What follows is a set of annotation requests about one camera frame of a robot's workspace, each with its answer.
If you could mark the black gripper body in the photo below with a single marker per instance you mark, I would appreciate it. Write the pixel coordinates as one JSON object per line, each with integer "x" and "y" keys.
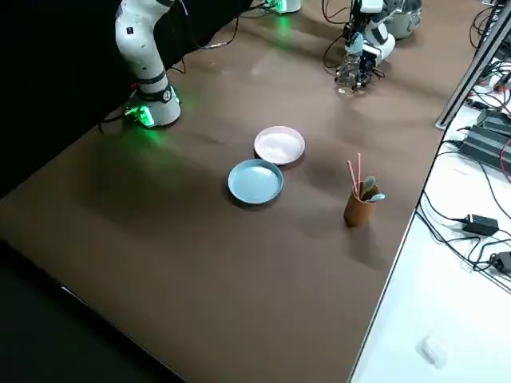
{"x": 353, "y": 26}
{"x": 369, "y": 60}

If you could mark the clear glass jar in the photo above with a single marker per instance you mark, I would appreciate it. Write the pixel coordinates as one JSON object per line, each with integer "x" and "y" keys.
{"x": 347, "y": 73}

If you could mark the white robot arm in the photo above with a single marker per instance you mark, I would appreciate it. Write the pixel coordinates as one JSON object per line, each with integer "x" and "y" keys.
{"x": 139, "y": 60}
{"x": 381, "y": 40}

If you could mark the steel pot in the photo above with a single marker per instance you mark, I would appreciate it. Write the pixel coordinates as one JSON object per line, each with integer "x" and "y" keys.
{"x": 407, "y": 24}

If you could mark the pink chopstick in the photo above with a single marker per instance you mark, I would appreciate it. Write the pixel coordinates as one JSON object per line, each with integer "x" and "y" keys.
{"x": 352, "y": 177}
{"x": 359, "y": 171}

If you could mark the grey spoon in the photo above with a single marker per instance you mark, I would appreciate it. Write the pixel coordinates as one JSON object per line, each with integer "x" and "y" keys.
{"x": 368, "y": 185}

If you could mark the pink plate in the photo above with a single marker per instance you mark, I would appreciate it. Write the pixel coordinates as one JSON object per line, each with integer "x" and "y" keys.
{"x": 279, "y": 145}

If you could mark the light-blue spoon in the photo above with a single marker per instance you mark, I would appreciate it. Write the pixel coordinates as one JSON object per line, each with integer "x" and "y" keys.
{"x": 377, "y": 196}

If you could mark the brown utensil cup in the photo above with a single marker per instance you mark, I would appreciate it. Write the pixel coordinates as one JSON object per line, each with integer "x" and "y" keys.
{"x": 359, "y": 211}

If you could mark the black power brick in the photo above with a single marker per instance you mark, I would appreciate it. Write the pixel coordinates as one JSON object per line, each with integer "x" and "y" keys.
{"x": 483, "y": 147}
{"x": 495, "y": 119}

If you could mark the blue plate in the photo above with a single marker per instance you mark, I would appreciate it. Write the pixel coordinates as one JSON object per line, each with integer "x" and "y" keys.
{"x": 255, "y": 181}

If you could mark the small black power adapter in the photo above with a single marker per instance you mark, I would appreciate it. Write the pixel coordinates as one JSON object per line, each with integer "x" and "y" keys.
{"x": 481, "y": 223}

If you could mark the small white box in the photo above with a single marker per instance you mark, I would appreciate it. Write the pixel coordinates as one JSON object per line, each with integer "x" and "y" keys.
{"x": 432, "y": 351}

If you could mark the aluminium frame post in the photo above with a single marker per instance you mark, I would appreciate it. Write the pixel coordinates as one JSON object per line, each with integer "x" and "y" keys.
{"x": 467, "y": 68}

